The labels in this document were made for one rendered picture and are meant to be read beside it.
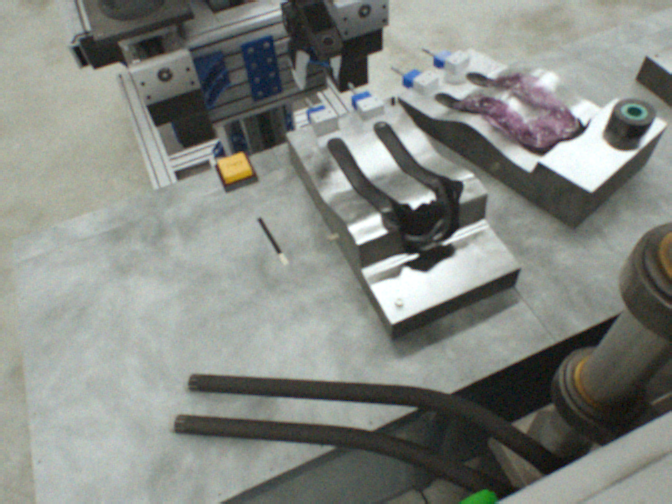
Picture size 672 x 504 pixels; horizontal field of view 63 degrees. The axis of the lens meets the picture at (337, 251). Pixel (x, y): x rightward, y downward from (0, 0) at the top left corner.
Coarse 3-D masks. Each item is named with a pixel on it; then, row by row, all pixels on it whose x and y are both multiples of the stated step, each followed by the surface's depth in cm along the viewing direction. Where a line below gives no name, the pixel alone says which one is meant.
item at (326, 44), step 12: (300, 0) 94; (312, 0) 94; (300, 12) 95; (312, 12) 94; (324, 12) 94; (312, 24) 94; (324, 24) 94; (312, 36) 93; (324, 36) 93; (336, 36) 94; (324, 48) 93; (336, 48) 93; (324, 60) 95
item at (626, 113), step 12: (612, 108) 108; (624, 108) 107; (636, 108) 107; (648, 108) 106; (612, 120) 107; (624, 120) 105; (636, 120) 105; (648, 120) 104; (624, 132) 106; (636, 132) 105; (648, 132) 107
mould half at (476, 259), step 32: (352, 128) 117; (416, 128) 116; (320, 160) 113; (384, 160) 112; (416, 160) 111; (320, 192) 108; (352, 192) 106; (416, 192) 100; (480, 192) 98; (352, 224) 96; (384, 224) 96; (480, 224) 103; (352, 256) 101; (384, 256) 98; (416, 256) 100; (448, 256) 99; (480, 256) 99; (512, 256) 98; (384, 288) 96; (416, 288) 96; (448, 288) 95; (480, 288) 96; (384, 320) 96; (416, 320) 95
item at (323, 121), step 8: (312, 112) 119; (320, 112) 116; (328, 112) 116; (312, 120) 116; (320, 120) 114; (328, 120) 115; (336, 120) 116; (312, 128) 118; (320, 128) 115; (328, 128) 116; (336, 128) 117; (320, 136) 117
